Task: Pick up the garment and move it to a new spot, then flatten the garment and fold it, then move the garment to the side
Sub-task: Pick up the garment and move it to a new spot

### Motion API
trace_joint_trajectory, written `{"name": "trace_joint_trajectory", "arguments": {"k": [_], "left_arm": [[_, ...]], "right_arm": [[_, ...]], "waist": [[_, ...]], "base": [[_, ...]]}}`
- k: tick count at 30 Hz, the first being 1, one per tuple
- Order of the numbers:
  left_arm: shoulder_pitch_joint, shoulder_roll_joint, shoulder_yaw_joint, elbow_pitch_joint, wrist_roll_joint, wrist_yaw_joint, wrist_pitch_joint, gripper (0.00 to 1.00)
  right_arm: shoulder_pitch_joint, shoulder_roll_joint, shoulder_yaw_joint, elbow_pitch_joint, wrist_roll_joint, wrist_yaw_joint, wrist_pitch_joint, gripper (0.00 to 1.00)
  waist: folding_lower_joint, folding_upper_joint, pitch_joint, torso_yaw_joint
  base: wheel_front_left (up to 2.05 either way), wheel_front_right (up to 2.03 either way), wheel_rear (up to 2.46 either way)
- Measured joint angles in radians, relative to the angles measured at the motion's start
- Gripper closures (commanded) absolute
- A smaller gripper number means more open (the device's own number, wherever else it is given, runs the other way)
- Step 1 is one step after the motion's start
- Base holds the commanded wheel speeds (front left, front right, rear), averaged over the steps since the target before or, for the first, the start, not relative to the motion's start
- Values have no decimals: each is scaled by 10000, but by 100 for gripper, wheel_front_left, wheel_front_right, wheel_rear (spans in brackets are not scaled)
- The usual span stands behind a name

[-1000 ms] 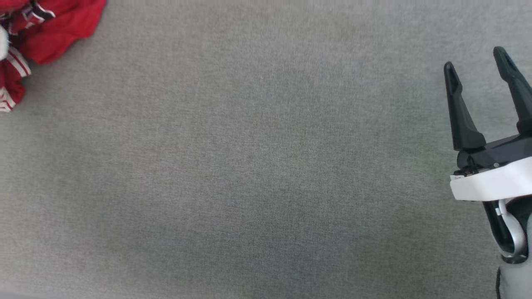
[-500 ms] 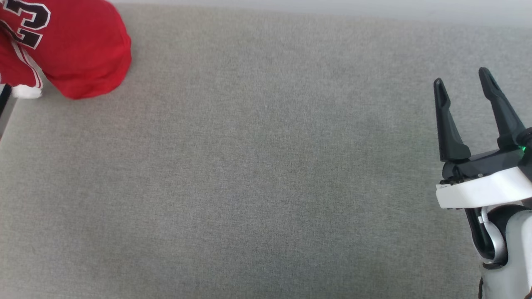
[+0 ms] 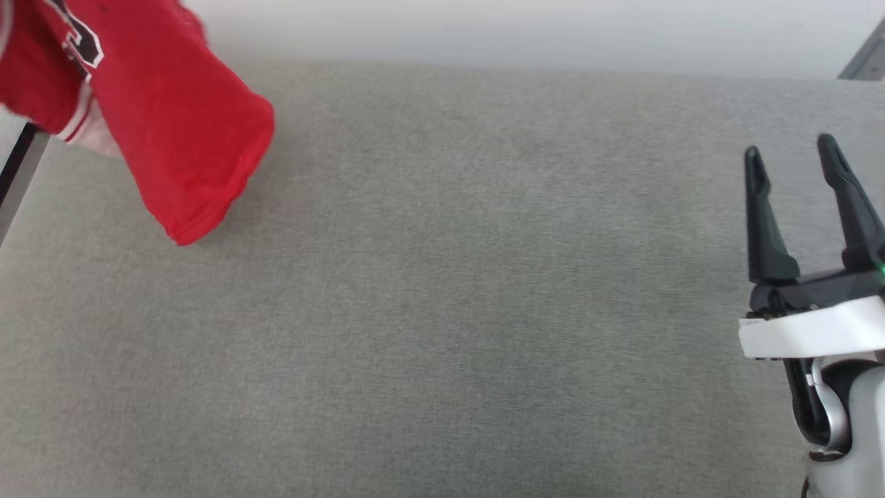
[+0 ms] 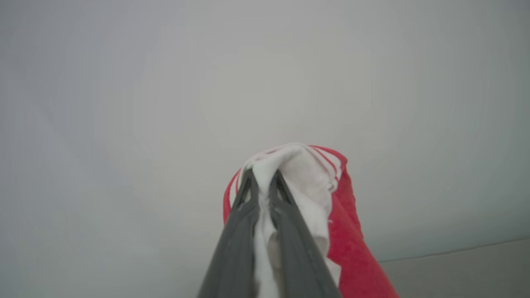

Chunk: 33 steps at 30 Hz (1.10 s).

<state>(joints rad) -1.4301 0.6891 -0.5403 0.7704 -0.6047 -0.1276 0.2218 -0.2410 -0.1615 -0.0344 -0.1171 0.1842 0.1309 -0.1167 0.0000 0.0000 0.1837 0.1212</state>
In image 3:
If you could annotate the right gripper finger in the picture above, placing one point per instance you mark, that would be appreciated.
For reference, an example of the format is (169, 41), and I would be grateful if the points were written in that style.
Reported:
(856, 214)
(764, 235)

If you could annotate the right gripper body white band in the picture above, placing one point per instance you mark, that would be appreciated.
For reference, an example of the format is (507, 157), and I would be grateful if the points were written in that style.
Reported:
(816, 332)

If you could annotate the red and white garment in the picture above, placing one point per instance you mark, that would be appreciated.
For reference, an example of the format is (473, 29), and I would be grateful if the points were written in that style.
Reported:
(159, 117)

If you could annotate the grey metal pole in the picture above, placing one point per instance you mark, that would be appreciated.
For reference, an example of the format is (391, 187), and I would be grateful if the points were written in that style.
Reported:
(868, 62)

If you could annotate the grey fabric sofa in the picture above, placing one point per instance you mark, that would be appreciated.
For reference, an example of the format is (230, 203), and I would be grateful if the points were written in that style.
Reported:
(442, 290)

